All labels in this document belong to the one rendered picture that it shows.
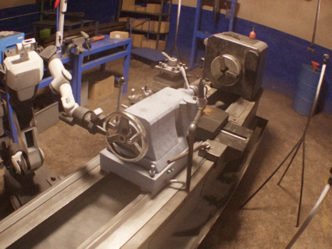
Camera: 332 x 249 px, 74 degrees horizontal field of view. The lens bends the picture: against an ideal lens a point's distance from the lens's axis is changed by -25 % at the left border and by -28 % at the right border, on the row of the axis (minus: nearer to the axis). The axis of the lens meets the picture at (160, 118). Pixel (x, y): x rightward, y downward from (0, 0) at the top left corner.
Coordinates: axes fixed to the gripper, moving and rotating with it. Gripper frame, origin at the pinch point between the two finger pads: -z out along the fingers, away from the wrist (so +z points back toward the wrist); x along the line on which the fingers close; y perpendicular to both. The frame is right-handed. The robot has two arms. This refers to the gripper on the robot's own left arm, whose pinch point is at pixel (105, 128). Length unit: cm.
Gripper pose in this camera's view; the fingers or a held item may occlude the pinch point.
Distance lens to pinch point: 123.1
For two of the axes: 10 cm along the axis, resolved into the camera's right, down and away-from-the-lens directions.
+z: -8.5, -3.2, 4.1
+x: -5.1, 3.5, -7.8
